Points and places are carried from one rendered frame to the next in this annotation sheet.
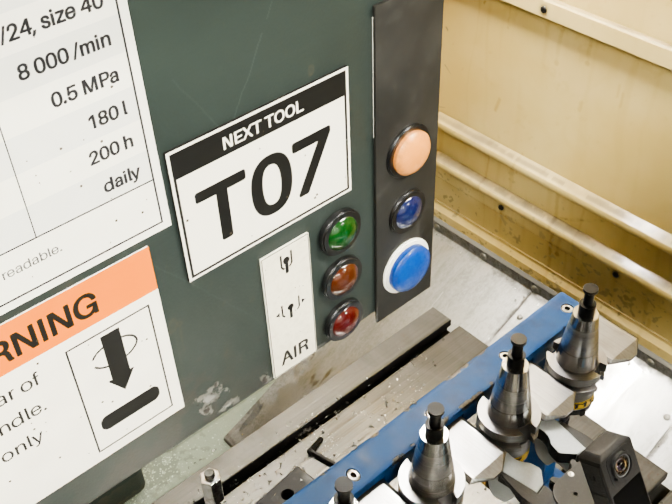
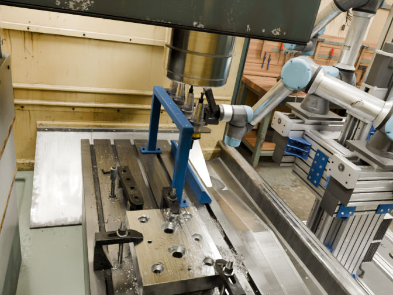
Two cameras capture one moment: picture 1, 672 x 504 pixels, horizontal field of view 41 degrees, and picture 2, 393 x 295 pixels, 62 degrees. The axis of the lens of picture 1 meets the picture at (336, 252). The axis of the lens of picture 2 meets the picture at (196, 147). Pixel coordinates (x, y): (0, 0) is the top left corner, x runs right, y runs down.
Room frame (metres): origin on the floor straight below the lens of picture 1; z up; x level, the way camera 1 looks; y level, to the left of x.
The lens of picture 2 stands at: (0.10, 1.06, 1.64)
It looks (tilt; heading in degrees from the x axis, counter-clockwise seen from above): 25 degrees down; 287
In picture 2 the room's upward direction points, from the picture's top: 10 degrees clockwise
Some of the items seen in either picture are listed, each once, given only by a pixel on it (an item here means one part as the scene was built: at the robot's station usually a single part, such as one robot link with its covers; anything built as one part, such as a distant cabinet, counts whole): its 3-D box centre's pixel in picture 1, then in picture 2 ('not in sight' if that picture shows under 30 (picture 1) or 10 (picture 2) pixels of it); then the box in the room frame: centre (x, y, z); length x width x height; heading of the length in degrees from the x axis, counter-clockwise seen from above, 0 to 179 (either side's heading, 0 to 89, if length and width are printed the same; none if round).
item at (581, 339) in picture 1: (581, 336); (174, 83); (0.64, -0.25, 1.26); 0.04 x 0.04 x 0.07
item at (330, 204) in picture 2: not in sight; (361, 201); (-0.28, -0.44, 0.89); 0.36 x 0.10 x 0.09; 39
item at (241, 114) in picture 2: not in sight; (239, 114); (0.35, -0.35, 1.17); 0.11 x 0.08 x 0.09; 40
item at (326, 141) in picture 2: not in sight; (338, 167); (-0.17, -0.65, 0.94); 0.36 x 0.27 x 0.27; 129
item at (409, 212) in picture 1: (407, 211); not in sight; (0.39, -0.04, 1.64); 0.02 x 0.01 x 0.02; 130
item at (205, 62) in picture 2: not in sight; (198, 52); (0.36, 0.32, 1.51); 0.16 x 0.16 x 0.12
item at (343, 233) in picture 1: (341, 232); not in sight; (0.35, 0.00, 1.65); 0.02 x 0.01 x 0.02; 130
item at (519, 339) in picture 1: (517, 351); not in sight; (0.57, -0.17, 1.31); 0.02 x 0.02 x 0.03
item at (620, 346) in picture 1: (606, 340); not in sight; (0.68, -0.29, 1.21); 0.07 x 0.05 x 0.01; 40
